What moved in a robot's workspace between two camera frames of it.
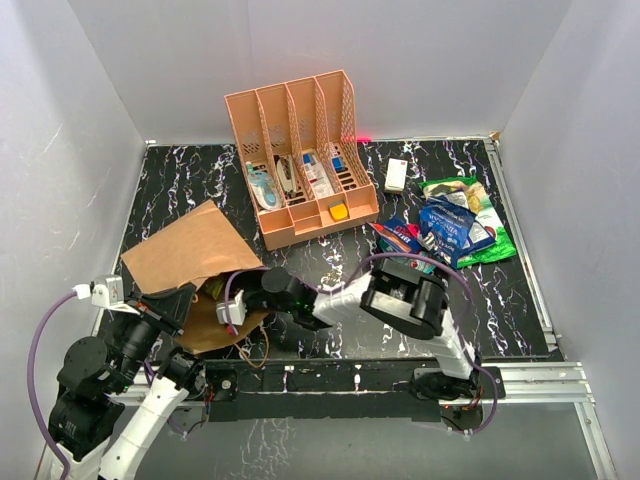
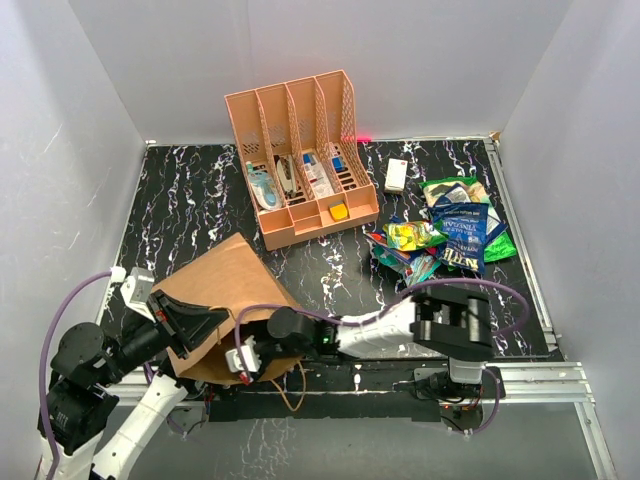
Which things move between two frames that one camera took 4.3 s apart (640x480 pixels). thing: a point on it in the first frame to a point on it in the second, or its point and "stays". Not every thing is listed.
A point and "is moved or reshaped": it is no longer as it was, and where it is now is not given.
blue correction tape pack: x=263 y=186 stays
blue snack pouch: x=479 y=234 to x=458 y=195
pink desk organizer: x=303 y=155 stays
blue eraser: x=338 y=163 stays
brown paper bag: x=200 y=249 is moved or reshaped
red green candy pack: x=422 y=265 stays
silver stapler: x=286 y=170 stays
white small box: x=396 y=174 stays
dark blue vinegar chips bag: x=443 y=231 to x=465 y=227
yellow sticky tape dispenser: x=338 y=210 stays
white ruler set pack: x=318 y=176 stays
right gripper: x=247 y=291 to x=259 y=328
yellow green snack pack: x=216 y=285 to x=412 y=235
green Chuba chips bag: x=480 y=203 stays
